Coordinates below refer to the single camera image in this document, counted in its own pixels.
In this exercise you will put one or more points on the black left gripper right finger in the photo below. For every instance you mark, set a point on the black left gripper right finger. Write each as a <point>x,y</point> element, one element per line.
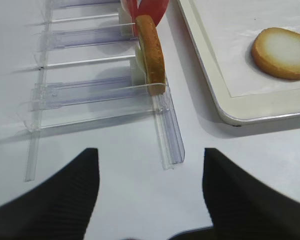
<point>243,208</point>

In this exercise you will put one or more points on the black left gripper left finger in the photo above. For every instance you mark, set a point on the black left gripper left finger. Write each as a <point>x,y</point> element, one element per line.
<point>60,208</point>

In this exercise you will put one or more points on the bread slice on tray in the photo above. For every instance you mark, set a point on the bread slice on tray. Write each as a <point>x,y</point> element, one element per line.
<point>276,52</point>

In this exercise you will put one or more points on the upright bread slice in rack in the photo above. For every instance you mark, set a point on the upright bread slice in rack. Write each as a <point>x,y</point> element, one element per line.
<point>153,57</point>

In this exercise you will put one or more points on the round red tomato slice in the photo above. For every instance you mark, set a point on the round red tomato slice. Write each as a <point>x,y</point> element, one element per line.
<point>154,8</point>

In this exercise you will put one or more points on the clear acrylic left food rack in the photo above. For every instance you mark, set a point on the clear acrylic left food rack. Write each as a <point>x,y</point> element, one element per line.
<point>93,74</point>

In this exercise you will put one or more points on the white metal tray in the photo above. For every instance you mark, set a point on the white metal tray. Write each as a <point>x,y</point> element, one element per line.
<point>223,32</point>

